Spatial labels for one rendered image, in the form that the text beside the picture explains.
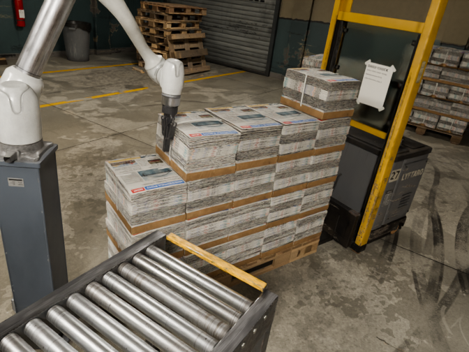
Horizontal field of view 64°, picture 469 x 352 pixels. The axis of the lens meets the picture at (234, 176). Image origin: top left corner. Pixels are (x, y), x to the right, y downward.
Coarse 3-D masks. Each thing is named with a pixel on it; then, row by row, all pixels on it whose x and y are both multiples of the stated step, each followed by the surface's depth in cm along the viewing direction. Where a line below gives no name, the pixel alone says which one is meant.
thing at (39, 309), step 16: (144, 240) 141; (160, 240) 144; (112, 256) 131; (128, 256) 132; (96, 272) 123; (144, 272) 142; (64, 288) 115; (80, 288) 116; (32, 304) 108; (48, 304) 109; (64, 304) 112; (96, 304) 125; (16, 320) 103; (0, 336) 98
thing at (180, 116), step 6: (162, 114) 196; (180, 114) 199; (186, 114) 200; (192, 114) 202; (198, 114) 203; (204, 114) 205; (210, 114) 207; (174, 120) 189; (180, 120) 191; (186, 120) 192; (156, 132) 202; (156, 138) 202; (162, 138) 195; (162, 144) 197; (162, 150) 199
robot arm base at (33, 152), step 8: (0, 144) 143; (32, 144) 145; (40, 144) 150; (48, 144) 156; (0, 152) 143; (8, 152) 141; (16, 152) 142; (24, 152) 144; (32, 152) 146; (40, 152) 149; (8, 160) 142; (24, 160) 144; (32, 160) 144
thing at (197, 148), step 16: (176, 128) 180; (192, 128) 182; (208, 128) 184; (224, 128) 188; (176, 144) 183; (192, 144) 172; (208, 144) 177; (224, 144) 182; (176, 160) 185; (192, 160) 177; (208, 160) 182; (224, 160) 188
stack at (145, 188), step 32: (128, 160) 195; (160, 160) 199; (128, 192) 167; (160, 192) 173; (192, 192) 186; (224, 192) 199; (256, 192) 214; (192, 224) 195; (224, 224) 208; (256, 224) 226; (288, 224) 246; (192, 256) 205; (224, 256) 222; (288, 256) 262
